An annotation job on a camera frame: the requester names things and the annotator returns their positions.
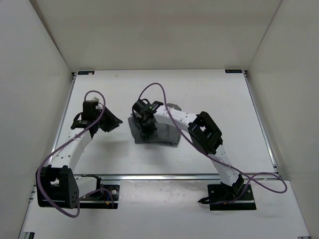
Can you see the blue corner label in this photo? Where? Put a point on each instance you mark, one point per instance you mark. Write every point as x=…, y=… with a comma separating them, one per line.
x=233, y=71
x=86, y=73

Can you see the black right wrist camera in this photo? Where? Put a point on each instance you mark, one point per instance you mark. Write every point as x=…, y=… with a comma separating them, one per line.
x=146, y=109

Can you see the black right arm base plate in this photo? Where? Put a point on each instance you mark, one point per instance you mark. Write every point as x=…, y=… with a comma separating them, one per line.
x=221, y=199

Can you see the left blue corner label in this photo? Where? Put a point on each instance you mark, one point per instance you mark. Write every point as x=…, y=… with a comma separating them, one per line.
x=86, y=73

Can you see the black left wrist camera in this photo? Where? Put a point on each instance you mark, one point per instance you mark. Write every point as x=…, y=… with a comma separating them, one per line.
x=91, y=109

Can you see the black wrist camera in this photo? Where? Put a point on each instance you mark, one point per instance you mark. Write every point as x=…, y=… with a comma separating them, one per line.
x=91, y=109
x=146, y=109

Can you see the grey pleated skirt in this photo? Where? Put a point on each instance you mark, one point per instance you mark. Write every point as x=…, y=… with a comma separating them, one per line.
x=164, y=135

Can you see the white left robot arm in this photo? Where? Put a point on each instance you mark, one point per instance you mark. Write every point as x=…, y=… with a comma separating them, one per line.
x=55, y=182

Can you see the right blue corner label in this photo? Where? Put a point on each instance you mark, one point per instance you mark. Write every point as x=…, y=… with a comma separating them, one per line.
x=233, y=71

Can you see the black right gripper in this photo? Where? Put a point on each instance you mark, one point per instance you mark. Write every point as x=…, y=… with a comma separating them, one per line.
x=146, y=132

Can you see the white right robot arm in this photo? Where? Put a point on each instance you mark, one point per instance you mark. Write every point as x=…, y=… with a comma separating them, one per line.
x=205, y=135

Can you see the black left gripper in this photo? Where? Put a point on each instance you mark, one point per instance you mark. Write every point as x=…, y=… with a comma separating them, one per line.
x=113, y=121

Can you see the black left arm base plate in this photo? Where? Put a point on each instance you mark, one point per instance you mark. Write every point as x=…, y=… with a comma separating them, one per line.
x=97, y=194

